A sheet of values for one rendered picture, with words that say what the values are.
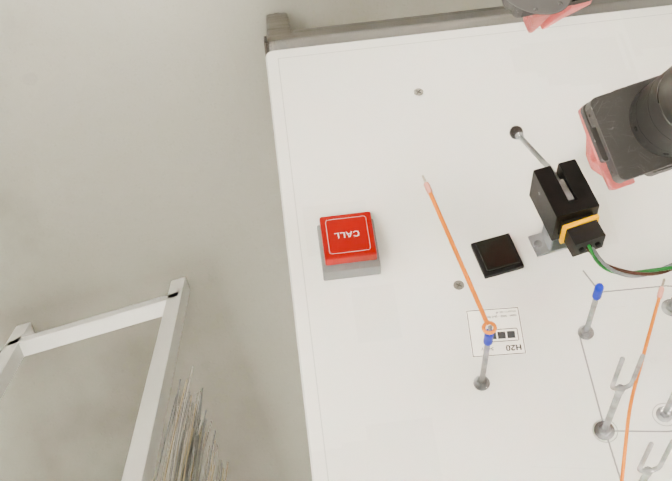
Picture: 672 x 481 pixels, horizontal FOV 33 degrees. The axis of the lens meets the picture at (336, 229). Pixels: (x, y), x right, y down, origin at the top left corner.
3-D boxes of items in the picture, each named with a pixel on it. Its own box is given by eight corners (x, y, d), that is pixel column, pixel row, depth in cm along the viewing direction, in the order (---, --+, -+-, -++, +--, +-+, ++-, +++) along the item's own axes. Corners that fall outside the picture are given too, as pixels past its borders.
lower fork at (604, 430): (595, 441, 99) (623, 368, 87) (590, 422, 100) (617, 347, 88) (618, 438, 99) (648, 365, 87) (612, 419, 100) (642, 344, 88)
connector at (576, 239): (579, 208, 106) (582, 196, 104) (603, 249, 103) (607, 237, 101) (550, 218, 105) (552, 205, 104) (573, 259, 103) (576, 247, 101)
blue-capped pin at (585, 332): (589, 323, 106) (604, 275, 98) (596, 337, 105) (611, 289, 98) (574, 328, 105) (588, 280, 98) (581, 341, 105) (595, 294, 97)
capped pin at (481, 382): (481, 372, 103) (490, 314, 94) (493, 384, 103) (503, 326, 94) (469, 382, 103) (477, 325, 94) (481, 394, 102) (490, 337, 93)
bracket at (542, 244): (571, 225, 112) (578, 196, 108) (581, 244, 111) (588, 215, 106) (527, 237, 111) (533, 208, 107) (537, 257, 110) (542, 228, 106)
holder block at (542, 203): (569, 183, 109) (575, 158, 105) (593, 229, 105) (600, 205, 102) (528, 194, 108) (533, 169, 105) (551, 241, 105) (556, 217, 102)
